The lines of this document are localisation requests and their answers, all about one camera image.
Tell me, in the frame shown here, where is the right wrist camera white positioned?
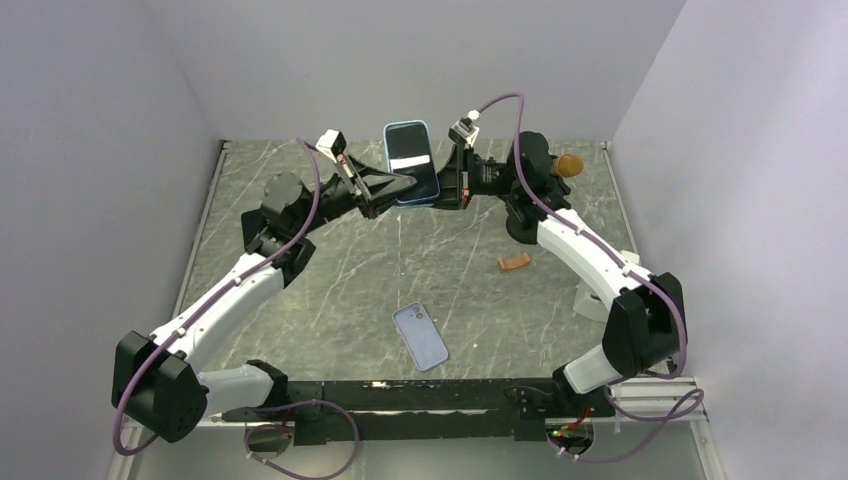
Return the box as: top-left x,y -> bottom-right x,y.
448,110 -> 480,149

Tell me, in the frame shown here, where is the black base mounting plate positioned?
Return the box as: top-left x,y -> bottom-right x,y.
222,377 -> 614,446

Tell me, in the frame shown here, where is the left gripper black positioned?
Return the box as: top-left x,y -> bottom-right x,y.
296,154 -> 419,237

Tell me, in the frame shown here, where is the phone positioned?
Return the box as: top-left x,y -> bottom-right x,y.
392,302 -> 449,372
383,120 -> 441,207

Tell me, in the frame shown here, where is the white phone stand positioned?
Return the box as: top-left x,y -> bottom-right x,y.
571,251 -> 645,323

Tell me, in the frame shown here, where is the small brown wooden block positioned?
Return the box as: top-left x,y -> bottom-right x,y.
497,252 -> 532,273

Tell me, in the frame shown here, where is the wooden microphone on black stand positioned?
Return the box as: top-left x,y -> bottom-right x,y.
504,153 -> 586,245

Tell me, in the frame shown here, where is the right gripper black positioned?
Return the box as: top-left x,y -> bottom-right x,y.
411,144 -> 523,210

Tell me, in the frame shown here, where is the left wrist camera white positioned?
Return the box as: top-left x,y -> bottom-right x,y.
315,129 -> 347,163

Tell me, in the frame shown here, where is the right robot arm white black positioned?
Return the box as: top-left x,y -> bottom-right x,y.
434,131 -> 687,416

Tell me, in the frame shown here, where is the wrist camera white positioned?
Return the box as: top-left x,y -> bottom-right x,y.
315,129 -> 347,163
448,110 -> 480,149

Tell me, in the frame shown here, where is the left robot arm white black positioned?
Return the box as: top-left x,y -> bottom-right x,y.
111,154 -> 415,443

